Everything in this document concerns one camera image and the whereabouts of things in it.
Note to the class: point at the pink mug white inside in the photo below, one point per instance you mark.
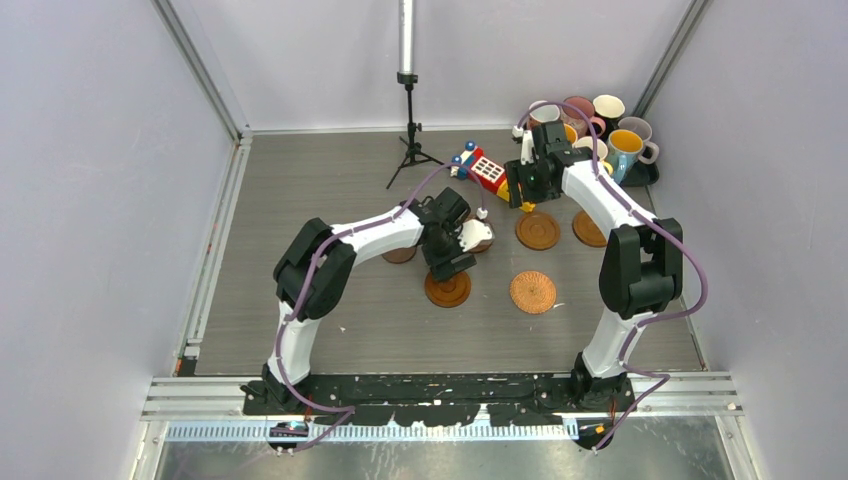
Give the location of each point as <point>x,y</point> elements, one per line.
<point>541,112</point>

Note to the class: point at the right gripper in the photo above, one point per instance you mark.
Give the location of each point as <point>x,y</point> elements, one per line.
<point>516,174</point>

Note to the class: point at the dark wooden coaster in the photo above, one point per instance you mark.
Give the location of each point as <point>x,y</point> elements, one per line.
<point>400,255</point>

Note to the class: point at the black mug white inside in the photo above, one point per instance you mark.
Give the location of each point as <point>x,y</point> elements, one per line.
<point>608,110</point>

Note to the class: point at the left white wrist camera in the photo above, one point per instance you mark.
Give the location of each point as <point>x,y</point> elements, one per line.
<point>472,230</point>

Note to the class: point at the yellow mug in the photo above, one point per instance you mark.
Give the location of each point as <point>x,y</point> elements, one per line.
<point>599,148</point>

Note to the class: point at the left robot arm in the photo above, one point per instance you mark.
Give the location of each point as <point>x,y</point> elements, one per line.
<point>312,275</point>

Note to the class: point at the toy block house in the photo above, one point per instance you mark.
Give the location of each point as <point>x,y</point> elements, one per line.
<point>491,174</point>

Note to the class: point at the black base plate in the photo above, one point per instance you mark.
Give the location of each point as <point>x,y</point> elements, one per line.
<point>439,400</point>

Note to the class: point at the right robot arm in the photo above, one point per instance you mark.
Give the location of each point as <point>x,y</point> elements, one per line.
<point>641,271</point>

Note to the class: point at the grey mug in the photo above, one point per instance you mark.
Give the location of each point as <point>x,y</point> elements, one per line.
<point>637,125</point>

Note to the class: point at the black tripod with pole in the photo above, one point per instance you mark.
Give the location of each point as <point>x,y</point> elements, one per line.
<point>407,77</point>

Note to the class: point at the patterned mug orange inside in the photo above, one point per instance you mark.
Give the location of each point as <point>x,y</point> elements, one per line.
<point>571,133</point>

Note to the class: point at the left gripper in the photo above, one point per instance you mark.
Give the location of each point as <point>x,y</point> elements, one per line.
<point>442,267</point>

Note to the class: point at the black tray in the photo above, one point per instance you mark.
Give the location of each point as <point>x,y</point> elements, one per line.
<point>639,176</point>

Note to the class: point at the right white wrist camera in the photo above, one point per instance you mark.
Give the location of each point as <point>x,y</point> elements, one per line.
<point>524,137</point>

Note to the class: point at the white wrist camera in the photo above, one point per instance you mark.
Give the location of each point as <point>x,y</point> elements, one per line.
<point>472,230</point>
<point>524,137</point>

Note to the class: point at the blue mug orange inside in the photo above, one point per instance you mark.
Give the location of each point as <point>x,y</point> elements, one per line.
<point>625,149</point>

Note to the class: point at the woven coaster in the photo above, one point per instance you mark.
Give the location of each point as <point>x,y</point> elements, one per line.
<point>533,292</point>

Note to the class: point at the ridged wooden coaster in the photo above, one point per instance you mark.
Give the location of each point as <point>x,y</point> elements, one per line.
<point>485,244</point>
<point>450,293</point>
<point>538,231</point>
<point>586,231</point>

